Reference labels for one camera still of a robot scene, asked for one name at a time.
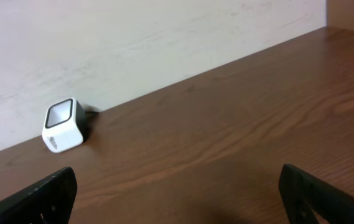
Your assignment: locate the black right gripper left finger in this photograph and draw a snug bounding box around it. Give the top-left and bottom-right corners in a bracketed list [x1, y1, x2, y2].
[0, 167, 77, 224]

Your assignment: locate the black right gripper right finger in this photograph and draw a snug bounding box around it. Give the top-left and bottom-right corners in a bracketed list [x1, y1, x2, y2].
[279, 164, 354, 223]

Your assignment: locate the white barcode scanner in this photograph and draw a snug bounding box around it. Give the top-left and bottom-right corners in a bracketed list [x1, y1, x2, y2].
[42, 98, 88, 153]

